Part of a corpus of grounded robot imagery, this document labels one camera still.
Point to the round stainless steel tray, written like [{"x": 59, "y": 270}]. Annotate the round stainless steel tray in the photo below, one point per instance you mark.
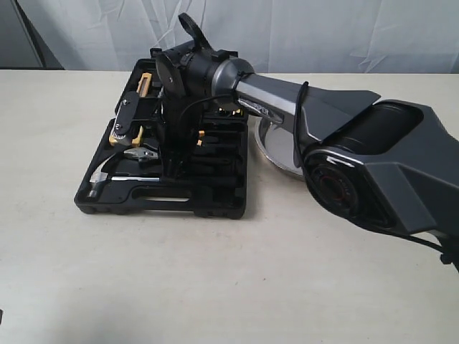
[{"x": 276, "y": 145}]

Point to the yellow utility knife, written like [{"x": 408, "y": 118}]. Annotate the yellow utility knife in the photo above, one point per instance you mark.
[{"x": 144, "y": 84}]

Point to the white backdrop curtain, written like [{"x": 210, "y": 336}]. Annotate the white backdrop curtain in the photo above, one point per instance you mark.
[{"x": 274, "y": 36}]

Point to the yellow tape measure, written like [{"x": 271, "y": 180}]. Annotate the yellow tape measure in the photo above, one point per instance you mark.
[{"x": 126, "y": 140}]

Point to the pliers with orange handles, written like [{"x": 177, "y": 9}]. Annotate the pliers with orange handles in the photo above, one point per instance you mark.
[{"x": 216, "y": 143}]

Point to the black plastic tool case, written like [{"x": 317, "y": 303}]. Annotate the black plastic tool case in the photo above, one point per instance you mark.
[{"x": 130, "y": 196}]

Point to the claw hammer black handle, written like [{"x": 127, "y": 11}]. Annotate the claw hammer black handle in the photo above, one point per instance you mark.
[{"x": 99, "y": 178}]

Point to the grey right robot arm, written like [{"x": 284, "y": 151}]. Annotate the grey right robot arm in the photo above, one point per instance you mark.
[{"x": 383, "y": 165}]

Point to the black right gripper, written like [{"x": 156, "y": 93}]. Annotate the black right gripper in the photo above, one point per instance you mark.
[{"x": 189, "y": 104}]

